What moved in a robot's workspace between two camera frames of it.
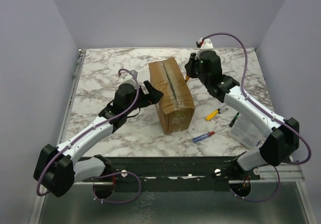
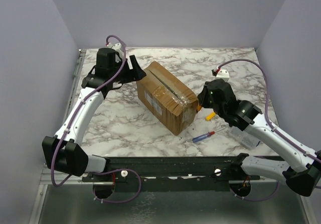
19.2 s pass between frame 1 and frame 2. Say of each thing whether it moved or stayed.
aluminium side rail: stayed
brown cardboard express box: moved
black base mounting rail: stayed
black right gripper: moved
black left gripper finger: moved
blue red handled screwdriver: stayed
